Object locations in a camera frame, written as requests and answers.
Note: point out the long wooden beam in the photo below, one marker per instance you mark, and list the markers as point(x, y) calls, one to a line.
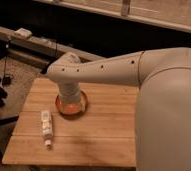
point(43, 46)

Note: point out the orange ceramic bowl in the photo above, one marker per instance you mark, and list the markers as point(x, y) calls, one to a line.
point(73, 111)

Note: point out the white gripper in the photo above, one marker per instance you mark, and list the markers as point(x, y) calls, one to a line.
point(69, 95)

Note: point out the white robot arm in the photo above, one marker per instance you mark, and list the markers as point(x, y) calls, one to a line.
point(163, 107)

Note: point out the wooden table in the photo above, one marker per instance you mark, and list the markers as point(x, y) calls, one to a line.
point(103, 136)

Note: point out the white plastic bottle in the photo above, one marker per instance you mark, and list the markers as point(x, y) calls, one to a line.
point(47, 128)

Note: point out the small white box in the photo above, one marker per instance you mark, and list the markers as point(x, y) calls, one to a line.
point(23, 33)

